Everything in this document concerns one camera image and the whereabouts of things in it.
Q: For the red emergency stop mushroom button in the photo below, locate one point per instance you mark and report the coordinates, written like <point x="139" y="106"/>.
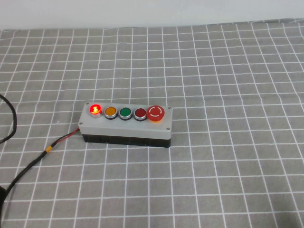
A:
<point x="155" y="112"/>

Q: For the dark red push button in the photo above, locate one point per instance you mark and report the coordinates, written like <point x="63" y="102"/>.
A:
<point x="140" y="112"/>

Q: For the yellow push button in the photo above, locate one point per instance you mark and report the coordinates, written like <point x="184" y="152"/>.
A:
<point x="110" y="111"/>

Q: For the red lit indicator button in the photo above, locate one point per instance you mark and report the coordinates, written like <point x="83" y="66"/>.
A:
<point x="95" y="109"/>

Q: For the grey white checked tablecloth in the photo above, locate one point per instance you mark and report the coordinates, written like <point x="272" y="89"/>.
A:
<point x="213" y="95"/>

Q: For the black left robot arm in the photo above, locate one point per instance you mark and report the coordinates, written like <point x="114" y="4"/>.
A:
<point x="2" y="199"/>

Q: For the grey black button switch box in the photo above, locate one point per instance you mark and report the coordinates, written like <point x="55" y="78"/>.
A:
<point x="123" y="129"/>

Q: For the green push button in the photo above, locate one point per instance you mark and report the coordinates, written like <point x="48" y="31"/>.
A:
<point x="125" y="112"/>

